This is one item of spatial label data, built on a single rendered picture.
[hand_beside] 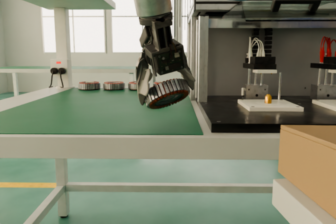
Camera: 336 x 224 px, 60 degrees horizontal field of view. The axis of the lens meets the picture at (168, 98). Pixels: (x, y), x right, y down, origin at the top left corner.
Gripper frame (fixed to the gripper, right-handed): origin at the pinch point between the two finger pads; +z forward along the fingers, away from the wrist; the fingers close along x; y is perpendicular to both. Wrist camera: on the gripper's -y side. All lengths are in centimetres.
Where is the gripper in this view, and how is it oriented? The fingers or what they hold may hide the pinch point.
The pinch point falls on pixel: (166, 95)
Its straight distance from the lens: 71.9
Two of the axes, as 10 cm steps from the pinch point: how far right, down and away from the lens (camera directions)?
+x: 9.3, -2.8, 2.2
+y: 3.2, 3.9, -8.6
